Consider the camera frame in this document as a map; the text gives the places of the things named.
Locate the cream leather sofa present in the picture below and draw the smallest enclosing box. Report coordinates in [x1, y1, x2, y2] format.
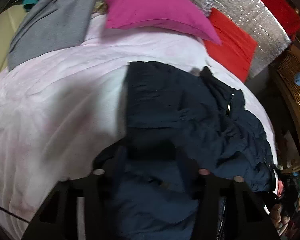
[0, 4, 27, 72]

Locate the black cable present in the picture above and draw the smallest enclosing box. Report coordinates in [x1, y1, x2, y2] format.
[0, 204, 31, 224]

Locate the red quilted blanket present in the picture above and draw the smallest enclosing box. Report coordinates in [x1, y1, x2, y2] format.
[261, 0, 300, 37]

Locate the wicker basket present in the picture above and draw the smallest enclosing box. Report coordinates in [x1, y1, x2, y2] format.
[276, 50, 300, 112]

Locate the white pink bed sheet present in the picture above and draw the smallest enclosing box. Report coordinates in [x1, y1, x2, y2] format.
[0, 15, 276, 239]

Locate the wooden side table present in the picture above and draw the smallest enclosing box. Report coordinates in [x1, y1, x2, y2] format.
[272, 44, 300, 173]

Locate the magenta pillow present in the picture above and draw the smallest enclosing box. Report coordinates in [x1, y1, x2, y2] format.
[106, 0, 221, 44]

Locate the grey garment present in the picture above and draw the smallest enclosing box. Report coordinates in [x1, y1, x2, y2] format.
[7, 0, 97, 70]

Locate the navy blue puffer jacket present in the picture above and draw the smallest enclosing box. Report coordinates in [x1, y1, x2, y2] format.
[113, 61, 275, 239]

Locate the silver foil insulation panel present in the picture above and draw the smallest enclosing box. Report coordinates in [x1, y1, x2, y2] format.
[191, 0, 292, 80]

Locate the red pillow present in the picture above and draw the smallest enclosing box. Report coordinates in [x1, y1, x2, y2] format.
[204, 8, 258, 82]

